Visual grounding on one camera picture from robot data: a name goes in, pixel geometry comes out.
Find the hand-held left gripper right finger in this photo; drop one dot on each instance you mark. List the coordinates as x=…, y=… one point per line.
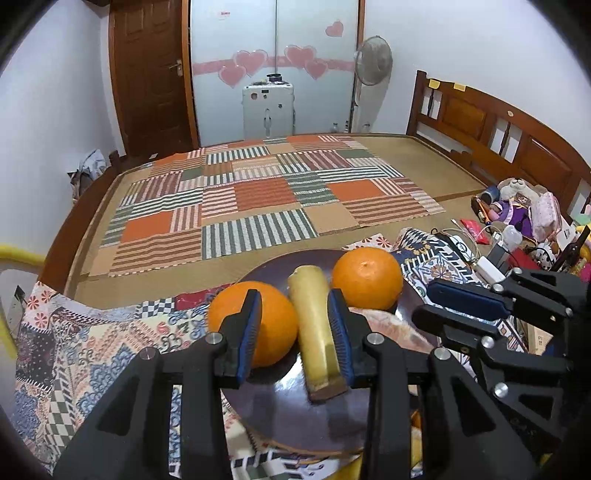
x=340, y=339

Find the black round object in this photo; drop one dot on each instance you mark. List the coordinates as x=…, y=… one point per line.
x=274, y=79

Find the dark purple plate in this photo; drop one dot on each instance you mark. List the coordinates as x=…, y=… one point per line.
x=277, y=401

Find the colourful patterned cloth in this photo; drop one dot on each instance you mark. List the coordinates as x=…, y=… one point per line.
x=92, y=346

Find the frosted glass wardrobe doors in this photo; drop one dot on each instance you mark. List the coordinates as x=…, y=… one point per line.
x=231, y=32

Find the purple doll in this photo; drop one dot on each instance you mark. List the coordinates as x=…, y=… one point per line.
x=512, y=213

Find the brown wooden door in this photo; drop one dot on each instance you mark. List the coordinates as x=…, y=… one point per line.
x=147, y=78

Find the beige stuffed toy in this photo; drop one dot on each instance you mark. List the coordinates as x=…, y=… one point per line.
x=517, y=188

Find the pale pink object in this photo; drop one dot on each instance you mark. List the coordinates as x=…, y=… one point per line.
x=392, y=328

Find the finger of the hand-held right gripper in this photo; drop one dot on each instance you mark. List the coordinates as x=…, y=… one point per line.
x=450, y=325
x=466, y=299

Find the yellow tube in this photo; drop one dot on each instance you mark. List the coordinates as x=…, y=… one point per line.
x=14, y=254

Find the yellow banana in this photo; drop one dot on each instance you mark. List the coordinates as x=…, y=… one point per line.
x=314, y=323

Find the standing fan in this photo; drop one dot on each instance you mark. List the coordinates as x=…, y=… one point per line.
x=373, y=60

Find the dark glass bottle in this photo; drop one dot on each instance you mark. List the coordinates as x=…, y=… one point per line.
x=572, y=249

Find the white suitcase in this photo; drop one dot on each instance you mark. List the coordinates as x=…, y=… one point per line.
x=268, y=110

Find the yellow orange fruit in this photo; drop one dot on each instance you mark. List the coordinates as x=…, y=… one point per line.
x=415, y=434

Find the pink pouch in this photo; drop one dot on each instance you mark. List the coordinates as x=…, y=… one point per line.
x=545, y=214

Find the striped patchwork mat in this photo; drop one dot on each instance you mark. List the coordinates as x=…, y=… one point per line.
x=258, y=203

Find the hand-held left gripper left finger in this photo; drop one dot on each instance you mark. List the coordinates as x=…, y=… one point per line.
x=244, y=341

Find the pile of clothes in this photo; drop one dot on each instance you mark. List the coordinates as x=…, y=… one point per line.
x=90, y=168

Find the red packet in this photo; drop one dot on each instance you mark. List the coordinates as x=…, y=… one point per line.
x=475, y=230

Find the wooden bed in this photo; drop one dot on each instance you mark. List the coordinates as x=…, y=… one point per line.
x=466, y=115

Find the white charger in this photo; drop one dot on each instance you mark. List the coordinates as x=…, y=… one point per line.
x=490, y=270

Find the orange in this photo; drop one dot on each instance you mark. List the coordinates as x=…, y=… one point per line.
x=277, y=323
x=367, y=277

